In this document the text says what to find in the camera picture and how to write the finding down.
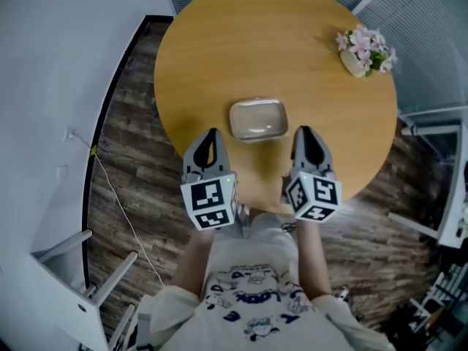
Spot clear plastic lidded container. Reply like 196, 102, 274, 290
229, 97, 290, 145

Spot pink flowers in white pot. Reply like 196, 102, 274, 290
335, 23, 399, 79

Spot round wooden table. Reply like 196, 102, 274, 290
153, 0, 399, 217

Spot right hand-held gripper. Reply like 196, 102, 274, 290
280, 125, 344, 224

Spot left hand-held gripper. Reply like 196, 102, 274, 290
180, 127, 239, 232

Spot person's left forearm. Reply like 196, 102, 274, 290
170, 227, 216, 296

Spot white metal rack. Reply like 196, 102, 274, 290
408, 261, 468, 338

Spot person's right forearm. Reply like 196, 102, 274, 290
295, 219, 333, 300

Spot white desk with frame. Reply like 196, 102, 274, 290
386, 105, 468, 250

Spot white cable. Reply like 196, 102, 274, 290
74, 132, 166, 287

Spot white cabinet with legs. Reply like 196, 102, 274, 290
28, 227, 140, 351

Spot person's white printed shirt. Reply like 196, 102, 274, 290
135, 212, 398, 351

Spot black baseboard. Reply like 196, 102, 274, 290
81, 14, 176, 289

